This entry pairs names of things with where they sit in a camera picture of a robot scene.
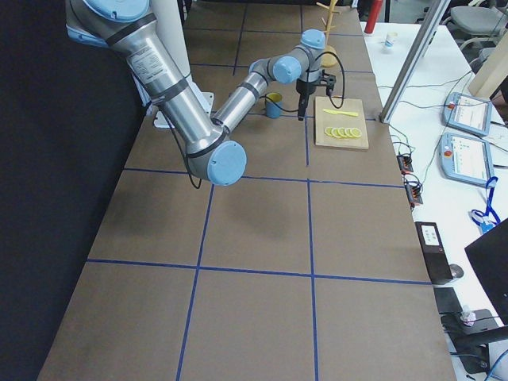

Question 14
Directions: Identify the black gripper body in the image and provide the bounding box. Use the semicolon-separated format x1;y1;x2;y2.
296;71;321;96

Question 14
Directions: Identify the dark teal HOME mug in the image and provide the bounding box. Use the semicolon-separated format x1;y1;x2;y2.
264;92;283;119

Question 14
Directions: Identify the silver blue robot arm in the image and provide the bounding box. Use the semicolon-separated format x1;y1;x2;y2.
65;0;325;186

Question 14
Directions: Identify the wooden cup storage rack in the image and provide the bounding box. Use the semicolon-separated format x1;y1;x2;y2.
316;0;338;67

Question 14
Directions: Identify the paper cup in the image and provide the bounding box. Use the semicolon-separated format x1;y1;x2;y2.
383;32;398;52

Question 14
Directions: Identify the yellow plastic knife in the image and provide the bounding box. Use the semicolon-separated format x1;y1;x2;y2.
322;109;359;117

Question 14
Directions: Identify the bamboo cutting board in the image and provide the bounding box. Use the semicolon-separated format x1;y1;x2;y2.
314;96;369;150

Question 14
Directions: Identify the black power strip upper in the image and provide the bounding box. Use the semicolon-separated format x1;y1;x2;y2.
396;154;414;175

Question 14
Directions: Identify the black power strip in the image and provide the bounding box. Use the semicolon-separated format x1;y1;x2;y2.
404;179;423;208
396;154;414;175

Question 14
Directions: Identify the black power strip lower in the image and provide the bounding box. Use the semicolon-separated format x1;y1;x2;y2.
404;179;423;208

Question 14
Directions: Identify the upper teach pendant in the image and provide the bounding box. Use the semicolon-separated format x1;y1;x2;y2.
443;92;493;137

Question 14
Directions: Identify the teach pendant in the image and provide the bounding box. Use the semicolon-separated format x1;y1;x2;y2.
443;92;493;137
438;133;495;187

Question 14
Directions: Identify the lower teach pendant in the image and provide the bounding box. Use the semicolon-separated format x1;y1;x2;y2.
438;133;495;187

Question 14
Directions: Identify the grey office chair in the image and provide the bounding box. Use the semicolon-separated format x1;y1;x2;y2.
443;6;507;51

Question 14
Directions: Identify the black box with label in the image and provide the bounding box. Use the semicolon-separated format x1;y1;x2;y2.
415;221;452;285

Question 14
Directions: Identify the black monitor corner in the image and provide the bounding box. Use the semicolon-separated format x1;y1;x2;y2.
465;221;508;325

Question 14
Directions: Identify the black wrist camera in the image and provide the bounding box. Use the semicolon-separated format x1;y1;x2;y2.
320;70;337;97

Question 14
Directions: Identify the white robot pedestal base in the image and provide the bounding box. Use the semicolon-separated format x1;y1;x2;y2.
150;0;214;115

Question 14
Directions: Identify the aluminium frame post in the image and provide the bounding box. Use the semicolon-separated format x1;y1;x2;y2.
379;0;451;124

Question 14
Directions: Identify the blue lanyard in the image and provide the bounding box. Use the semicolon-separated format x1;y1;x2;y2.
470;176;502;234

